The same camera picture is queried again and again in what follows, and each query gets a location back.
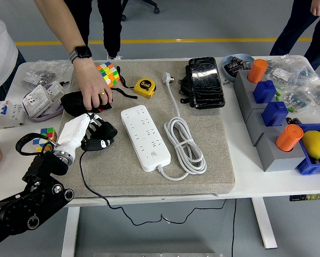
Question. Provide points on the clear bag of blue parts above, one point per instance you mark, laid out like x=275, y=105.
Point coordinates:
x=299, y=100

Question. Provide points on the grey block base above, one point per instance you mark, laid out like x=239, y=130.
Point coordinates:
x=240, y=80
x=277, y=162
x=247, y=104
x=253, y=125

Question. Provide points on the small white socket panel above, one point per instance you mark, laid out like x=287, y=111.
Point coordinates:
x=55, y=91

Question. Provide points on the small green clip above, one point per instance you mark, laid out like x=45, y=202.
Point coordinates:
x=278, y=94
x=290, y=109

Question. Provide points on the small black connector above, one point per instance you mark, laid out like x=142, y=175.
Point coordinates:
x=292, y=120

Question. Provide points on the yellow lemon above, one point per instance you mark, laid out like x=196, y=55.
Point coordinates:
x=315, y=144

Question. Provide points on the large white socket panel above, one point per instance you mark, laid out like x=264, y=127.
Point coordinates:
x=38, y=100

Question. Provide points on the black wristwatch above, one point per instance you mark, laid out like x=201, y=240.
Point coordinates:
x=82, y=52

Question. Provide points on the small screwdriver bit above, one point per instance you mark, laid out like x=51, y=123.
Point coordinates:
x=65, y=82

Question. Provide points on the grey-brown mat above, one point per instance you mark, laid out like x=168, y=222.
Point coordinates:
x=216, y=128

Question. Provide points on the large colourful puzzle cube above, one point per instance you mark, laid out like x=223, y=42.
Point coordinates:
x=109, y=75

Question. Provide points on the orange cylinder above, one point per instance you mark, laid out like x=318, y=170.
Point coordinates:
x=289, y=137
x=257, y=71

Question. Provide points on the yellow tape measure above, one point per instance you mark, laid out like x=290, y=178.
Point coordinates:
x=145, y=87

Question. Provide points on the small colourful puzzle cube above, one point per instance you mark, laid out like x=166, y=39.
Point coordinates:
x=46, y=132

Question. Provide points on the white circuit breaker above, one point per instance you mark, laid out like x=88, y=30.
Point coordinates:
x=7, y=115

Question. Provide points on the black folding holder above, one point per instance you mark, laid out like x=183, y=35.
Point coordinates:
x=183, y=87

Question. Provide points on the person's left hand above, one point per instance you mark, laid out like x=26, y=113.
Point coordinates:
x=93, y=85

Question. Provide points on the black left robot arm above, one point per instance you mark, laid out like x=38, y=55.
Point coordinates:
x=42, y=171

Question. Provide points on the glossy black case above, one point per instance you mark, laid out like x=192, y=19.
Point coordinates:
x=206, y=83

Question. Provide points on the black cloth pouch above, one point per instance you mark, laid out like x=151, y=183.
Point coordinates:
x=71, y=103

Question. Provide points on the dark cylindrical capacitors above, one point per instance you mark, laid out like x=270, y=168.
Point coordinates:
x=236, y=65

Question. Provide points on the black office chair base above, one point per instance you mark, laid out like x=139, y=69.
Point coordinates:
x=156, y=10

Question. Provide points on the black table control panel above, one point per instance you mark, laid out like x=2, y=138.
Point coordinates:
x=309, y=197

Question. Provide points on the white power strip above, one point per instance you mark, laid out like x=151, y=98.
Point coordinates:
x=146, y=139

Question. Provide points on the person's left forearm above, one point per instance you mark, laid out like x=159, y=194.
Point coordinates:
x=55, y=21

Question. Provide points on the clear bag of metal parts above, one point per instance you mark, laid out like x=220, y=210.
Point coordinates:
x=42, y=73

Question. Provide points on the light blue bowl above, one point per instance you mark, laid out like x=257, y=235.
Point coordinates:
x=225, y=71

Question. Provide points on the white table leg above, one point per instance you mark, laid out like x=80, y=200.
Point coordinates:
x=70, y=233
x=264, y=227

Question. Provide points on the clear bag with white label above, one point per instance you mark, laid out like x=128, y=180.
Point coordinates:
x=280, y=73

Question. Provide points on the black power adapter plug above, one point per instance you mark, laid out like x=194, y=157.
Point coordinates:
x=110, y=131

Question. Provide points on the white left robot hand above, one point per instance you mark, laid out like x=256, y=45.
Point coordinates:
x=71, y=131

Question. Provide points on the blue plastic bin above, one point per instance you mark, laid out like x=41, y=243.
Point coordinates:
x=309, y=167

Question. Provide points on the small metal clip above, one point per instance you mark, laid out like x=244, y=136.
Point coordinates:
x=227, y=82

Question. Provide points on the blue block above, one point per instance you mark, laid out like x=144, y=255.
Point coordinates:
x=275, y=113
x=264, y=92

